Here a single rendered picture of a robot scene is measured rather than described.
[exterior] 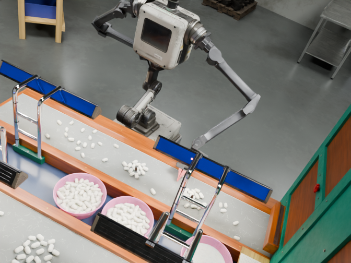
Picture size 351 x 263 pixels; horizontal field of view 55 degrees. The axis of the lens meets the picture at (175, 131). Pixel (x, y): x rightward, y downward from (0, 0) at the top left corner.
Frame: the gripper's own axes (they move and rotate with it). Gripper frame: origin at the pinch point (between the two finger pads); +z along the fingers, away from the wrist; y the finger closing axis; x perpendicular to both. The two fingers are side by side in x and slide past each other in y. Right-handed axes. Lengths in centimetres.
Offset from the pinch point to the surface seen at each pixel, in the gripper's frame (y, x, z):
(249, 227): 47.9, -2.0, 5.0
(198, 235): 22, -63, 20
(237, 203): 37.4, 6.0, -4.7
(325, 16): 62, 272, -347
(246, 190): 34.7, -32.9, -8.6
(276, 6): -24, 474, -479
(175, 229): 12.3, -14.4, 24.6
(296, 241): 62, -42, 3
